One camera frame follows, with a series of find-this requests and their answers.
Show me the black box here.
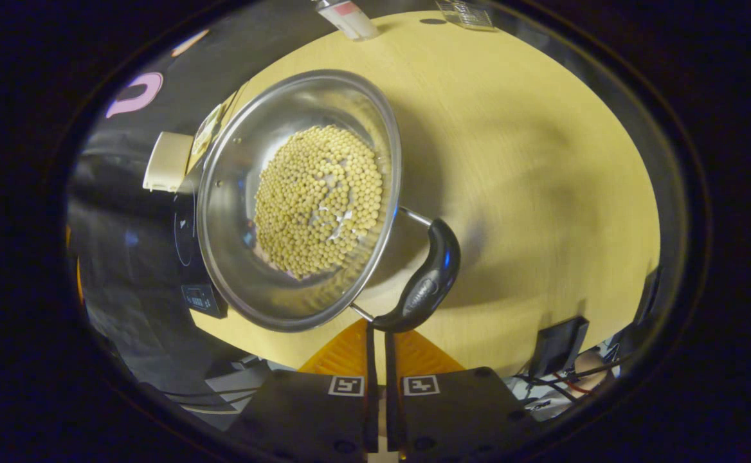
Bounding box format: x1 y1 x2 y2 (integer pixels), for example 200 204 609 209
530 316 590 379

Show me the white toaster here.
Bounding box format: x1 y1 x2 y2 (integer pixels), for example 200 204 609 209
143 132 194 192

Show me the black induction cooktop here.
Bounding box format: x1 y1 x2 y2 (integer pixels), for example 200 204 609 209
173 180 228 320

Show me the small bottle with red label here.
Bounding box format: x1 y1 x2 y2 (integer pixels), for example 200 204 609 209
314 0 381 42

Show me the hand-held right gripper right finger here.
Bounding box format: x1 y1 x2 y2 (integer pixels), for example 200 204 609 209
385 328 543 463

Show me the white divided dish with beans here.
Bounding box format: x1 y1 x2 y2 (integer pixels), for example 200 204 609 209
190 103 225 158

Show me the small glass jar with stick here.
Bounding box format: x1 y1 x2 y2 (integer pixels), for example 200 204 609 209
437 0 495 31

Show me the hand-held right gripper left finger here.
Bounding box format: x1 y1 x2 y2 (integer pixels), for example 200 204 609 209
228 320 379 463

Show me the steel pot with black handles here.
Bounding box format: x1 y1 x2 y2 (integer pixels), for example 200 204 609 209
197 69 462 334

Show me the pile of soybeans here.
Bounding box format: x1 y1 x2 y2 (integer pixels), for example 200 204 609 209
253 125 384 278

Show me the black backdrop cloth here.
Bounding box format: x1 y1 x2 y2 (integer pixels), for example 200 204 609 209
67 0 350 393

